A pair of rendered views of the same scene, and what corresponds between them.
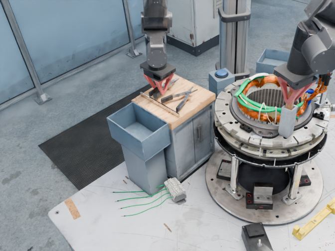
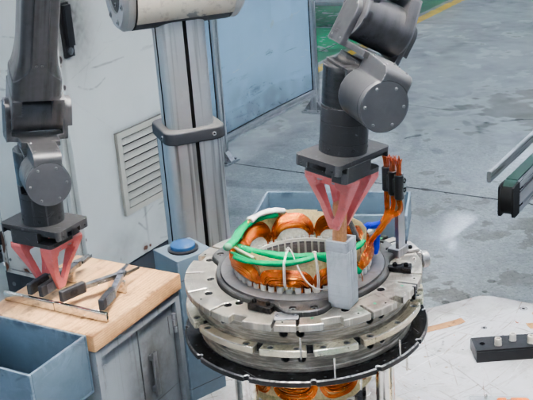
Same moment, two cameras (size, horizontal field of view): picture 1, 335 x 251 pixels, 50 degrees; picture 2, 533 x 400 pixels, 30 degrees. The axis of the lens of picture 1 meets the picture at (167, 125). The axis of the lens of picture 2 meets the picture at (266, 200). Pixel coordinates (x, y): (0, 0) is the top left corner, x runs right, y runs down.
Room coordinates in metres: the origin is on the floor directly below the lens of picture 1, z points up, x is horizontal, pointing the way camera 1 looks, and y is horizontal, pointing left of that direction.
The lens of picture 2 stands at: (-0.33, 0.16, 1.66)
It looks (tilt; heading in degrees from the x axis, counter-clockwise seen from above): 21 degrees down; 340
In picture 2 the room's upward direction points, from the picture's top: 4 degrees counter-clockwise
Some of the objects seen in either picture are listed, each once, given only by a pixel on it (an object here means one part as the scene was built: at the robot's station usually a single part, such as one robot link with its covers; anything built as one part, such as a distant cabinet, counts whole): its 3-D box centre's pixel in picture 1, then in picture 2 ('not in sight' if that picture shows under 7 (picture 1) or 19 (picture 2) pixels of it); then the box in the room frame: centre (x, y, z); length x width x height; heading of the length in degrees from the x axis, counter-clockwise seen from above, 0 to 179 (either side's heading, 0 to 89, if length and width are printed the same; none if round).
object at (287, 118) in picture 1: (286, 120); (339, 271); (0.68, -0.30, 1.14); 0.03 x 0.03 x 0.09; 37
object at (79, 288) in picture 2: (166, 98); (72, 291); (0.91, -0.01, 1.09); 0.04 x 0.01 x 0.02; 114
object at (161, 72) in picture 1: (157, 60); (42, 206); (0.96, 0.01, 1.20); 0.10 x 0.07 x 0.07; 40
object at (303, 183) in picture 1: (299, 176); not in sight; (0.77, -0.42, 0.81); 0.08 x 0.05 x 0.01; 1
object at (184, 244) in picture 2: (221, 72); (182, 244); (1.09, -0.22, 1.04); 0.04 x 0.04 x 0.01
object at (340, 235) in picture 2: (290, 101); (339, 225); (0.68, -0.30, 1.20); 0.02 x 0.02 x 0.06
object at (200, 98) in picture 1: (173, 99); (85, 299); (0.95, -0.03, 1.05); 0.20 x 0.19 x 0.02; 129
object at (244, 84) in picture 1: (248, 84); (248, 228); (0.84, -0.24, 1.15); 0.15 x 0.04 x 0.02; 127
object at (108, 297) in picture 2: (180, 106); (106, 298); (0.86, -0.05, 1.09); 0.04 x 0.01 x 0.02; 144
